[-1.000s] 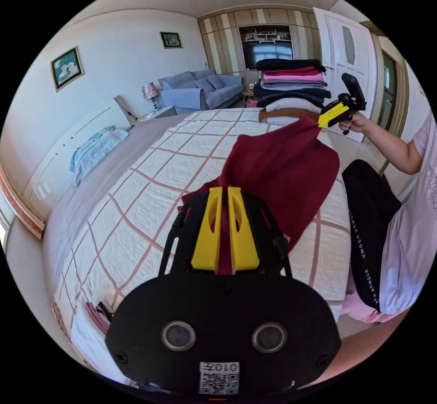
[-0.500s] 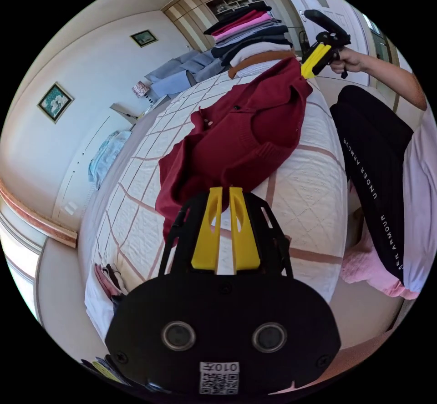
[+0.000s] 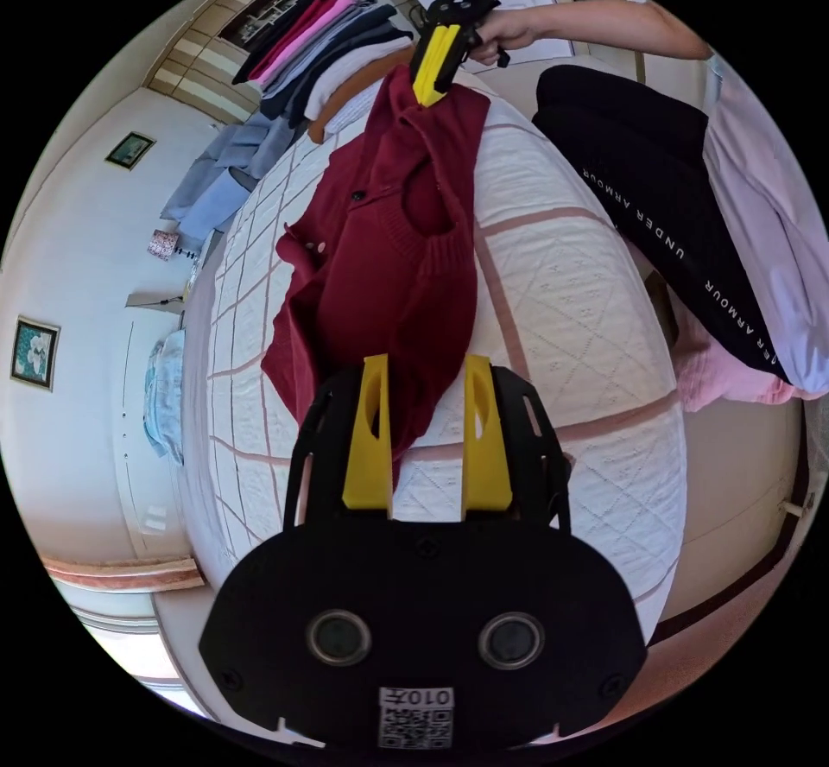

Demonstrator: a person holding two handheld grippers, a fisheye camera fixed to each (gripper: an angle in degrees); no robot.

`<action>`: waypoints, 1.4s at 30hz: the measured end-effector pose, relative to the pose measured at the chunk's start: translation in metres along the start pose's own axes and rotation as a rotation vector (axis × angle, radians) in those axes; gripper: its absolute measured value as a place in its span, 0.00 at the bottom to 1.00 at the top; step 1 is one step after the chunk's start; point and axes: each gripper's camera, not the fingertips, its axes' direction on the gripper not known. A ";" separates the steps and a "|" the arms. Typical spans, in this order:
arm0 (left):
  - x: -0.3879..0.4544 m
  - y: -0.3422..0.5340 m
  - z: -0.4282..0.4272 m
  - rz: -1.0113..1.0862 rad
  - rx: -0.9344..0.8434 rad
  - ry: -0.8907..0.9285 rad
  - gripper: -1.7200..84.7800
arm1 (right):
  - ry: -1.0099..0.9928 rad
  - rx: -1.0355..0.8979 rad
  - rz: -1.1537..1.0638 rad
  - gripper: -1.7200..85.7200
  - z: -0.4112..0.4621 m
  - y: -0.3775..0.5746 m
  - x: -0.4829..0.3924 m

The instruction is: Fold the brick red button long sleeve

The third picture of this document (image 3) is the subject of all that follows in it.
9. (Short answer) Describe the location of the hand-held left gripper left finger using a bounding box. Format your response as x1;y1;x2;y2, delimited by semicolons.
341;354;395;513

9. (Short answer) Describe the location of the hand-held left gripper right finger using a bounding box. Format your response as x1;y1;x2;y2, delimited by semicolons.
461;354;514;513

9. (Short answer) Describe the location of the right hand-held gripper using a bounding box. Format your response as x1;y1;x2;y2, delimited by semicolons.
410;0;503;109

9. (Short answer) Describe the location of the brick red button sweater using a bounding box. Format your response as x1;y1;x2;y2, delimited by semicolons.
261;63;492;465

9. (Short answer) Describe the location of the person's right forearm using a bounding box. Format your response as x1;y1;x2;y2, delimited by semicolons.
528;0;715;62

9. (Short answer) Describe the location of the person's right hand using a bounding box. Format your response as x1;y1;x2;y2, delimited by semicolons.
469;6;540;67

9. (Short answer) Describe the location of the pile of clothes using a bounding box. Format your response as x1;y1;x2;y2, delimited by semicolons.
231;0;417;145

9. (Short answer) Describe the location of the bed with white quilt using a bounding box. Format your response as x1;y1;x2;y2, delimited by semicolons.
180;54;689;651

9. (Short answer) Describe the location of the light blue cloth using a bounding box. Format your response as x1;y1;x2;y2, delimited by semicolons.
142;328;190;465

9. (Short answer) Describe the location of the person's body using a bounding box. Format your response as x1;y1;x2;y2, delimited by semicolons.
530;2;829;413

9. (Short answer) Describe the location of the small framed picture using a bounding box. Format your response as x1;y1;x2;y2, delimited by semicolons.
105;130;157;172

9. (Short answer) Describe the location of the framed flower picture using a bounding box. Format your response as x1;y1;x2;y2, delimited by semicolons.
9;314;61;392

